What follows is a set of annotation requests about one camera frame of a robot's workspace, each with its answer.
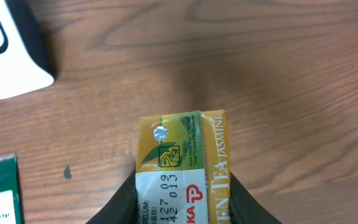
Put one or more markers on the green 3M package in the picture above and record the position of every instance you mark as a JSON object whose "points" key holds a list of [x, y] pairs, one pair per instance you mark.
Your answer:
{"points": [[10, 196]]}

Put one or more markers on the white barcode scanner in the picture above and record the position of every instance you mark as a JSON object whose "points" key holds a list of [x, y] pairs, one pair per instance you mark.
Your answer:
{"points": [[24, 66]]}

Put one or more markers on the green yellow juice carton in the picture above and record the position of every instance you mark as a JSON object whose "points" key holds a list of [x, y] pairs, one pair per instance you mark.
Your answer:
{"points": [[183, 169]]}

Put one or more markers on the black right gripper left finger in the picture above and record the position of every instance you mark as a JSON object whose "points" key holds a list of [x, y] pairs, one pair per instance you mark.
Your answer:
{"points": [[122, 206]]}

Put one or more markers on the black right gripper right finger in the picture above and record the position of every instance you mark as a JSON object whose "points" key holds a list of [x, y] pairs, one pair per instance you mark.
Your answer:
{"points": [[244, 209]]}

